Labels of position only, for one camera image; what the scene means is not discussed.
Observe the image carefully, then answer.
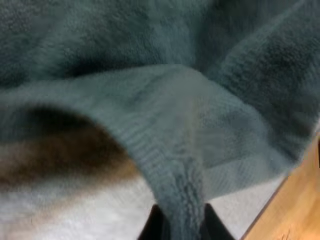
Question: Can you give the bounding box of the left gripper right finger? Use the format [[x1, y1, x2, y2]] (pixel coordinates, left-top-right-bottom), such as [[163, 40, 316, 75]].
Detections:
[[199, 203, 236, 240]]

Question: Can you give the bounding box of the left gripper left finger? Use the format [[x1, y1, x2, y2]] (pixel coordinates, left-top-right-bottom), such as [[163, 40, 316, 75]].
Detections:
[[138, 204, 172, 240]]

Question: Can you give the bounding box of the grey-green towel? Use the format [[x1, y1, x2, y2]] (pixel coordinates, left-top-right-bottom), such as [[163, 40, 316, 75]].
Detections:
[[0, 0, 320, 240]]

